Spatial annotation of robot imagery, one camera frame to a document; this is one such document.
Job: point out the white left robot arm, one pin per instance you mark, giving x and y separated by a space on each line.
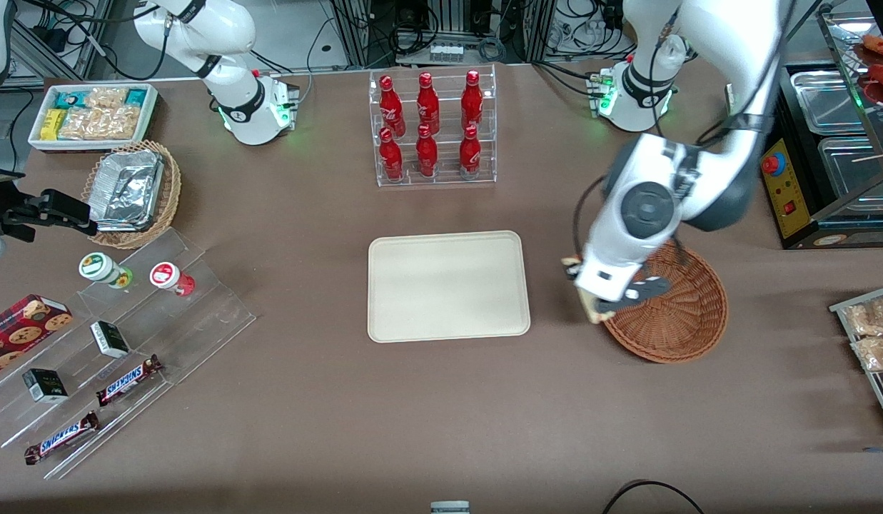
727 86

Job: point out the triangular sandwich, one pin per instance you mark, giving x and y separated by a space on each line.
591 303

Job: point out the red cola bottle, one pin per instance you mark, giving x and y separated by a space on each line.
470 155
392 107
428 103
391 158
472 100
427 155

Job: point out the red cookie box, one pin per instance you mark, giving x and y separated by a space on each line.
20 328

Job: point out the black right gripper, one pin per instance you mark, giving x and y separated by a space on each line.
20 212

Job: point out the snickers chocolate bar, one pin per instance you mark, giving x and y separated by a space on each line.
129 380
61 437

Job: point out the steel warmer pan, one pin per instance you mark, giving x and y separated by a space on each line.
851 171
826 100

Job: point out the white snack bin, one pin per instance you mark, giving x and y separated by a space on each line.
91 145

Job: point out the large clear cracker bag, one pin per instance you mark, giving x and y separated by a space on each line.
102 125

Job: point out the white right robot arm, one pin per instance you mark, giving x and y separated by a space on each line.
234 43

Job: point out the brown wicker basket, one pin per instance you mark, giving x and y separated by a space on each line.
691 321

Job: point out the clear acrylic bottle rack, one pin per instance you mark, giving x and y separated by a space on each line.
445 175

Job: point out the teal snack packet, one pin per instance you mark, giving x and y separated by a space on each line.
68 98
136 96

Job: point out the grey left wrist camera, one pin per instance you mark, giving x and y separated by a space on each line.
644 291

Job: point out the white power strip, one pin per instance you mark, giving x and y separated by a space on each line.
446 52

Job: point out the clear acrylic stepped display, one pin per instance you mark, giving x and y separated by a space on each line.
198 314

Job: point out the light wicker basket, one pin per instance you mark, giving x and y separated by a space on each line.
171 193

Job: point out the yellow snack packet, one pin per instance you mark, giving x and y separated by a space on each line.
51 125

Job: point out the red lid snack cup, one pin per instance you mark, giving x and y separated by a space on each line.
167 275

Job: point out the small black carton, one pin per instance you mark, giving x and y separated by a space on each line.
110 340
45 386

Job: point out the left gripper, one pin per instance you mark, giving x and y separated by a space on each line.
567 273

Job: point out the stacked aluminium foil trays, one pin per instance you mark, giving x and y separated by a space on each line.
127 189

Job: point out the cream plastic tray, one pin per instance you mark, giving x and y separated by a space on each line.
448 285

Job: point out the black food warmer case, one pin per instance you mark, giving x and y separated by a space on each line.
794 207

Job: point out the small clear cracker bag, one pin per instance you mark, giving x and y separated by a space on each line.
106 98

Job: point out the green lid snack cup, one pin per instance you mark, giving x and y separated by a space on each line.
98 267

